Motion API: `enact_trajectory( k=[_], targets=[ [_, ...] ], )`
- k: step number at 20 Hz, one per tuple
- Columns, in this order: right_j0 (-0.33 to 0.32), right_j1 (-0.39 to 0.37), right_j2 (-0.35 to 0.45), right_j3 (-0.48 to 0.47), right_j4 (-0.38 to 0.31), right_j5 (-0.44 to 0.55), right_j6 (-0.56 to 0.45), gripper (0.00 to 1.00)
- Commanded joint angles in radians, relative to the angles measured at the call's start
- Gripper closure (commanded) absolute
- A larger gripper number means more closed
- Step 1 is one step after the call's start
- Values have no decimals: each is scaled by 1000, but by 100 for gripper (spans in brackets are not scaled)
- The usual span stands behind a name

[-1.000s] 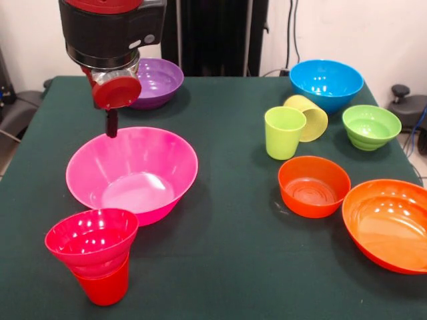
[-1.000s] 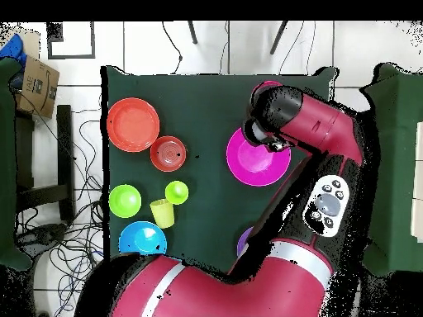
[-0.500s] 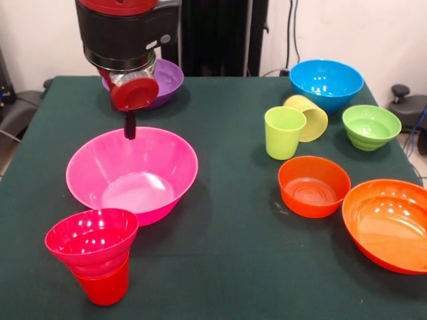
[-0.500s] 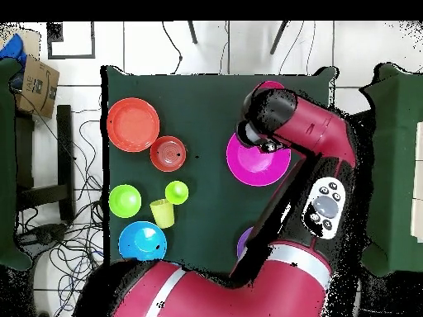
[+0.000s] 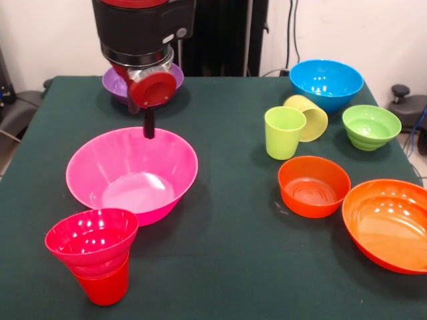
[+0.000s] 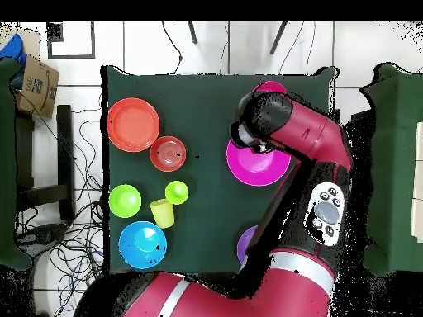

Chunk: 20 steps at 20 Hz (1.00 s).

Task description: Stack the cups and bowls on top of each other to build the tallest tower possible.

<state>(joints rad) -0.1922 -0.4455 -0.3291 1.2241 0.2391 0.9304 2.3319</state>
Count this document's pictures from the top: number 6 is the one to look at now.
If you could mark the blue object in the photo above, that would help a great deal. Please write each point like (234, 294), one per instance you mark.
(13, 49)

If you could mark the black chair frame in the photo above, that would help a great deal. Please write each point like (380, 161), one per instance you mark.
(64, 148)

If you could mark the small crimson pink bowl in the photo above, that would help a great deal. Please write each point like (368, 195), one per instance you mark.
(269, 87)

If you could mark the lime green cup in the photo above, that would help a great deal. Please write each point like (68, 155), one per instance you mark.
(176, 192)

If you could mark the small orange bowl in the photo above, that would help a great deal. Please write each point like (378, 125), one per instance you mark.
(168, 153)

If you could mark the large magenta bowl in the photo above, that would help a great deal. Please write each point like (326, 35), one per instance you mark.
(254, 168)

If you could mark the large orange bowl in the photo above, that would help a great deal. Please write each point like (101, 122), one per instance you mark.
(133, 124)

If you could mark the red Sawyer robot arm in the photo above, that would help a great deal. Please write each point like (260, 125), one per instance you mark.
(297, 128)

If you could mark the small green bowl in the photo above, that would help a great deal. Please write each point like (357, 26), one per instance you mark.
(125, 200)

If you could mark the black square floor frame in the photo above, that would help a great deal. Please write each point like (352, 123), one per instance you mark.
(71, 56)

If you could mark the white box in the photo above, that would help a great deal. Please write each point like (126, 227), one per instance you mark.
(418, 181)

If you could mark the green cloth side table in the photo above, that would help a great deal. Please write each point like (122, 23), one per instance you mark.
(393, 165)
(6, 165)

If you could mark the yellow cup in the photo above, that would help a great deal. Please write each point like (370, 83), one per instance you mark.
(162, 214)

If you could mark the purple bowl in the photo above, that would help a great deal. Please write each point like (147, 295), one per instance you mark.
(246, 242)

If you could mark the black tripod leg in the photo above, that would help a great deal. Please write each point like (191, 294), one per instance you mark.
(278, 38)
(192, 33)

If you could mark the blue bowl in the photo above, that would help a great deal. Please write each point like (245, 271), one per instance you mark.
(138, 244)

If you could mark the dark green tablecloth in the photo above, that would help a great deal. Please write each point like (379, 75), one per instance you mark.
(198, 115)

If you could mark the cardboard box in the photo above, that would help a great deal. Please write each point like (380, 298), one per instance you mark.
(38, 86)

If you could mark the dark grey pedestal leg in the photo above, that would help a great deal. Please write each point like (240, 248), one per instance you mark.
(43, 232)

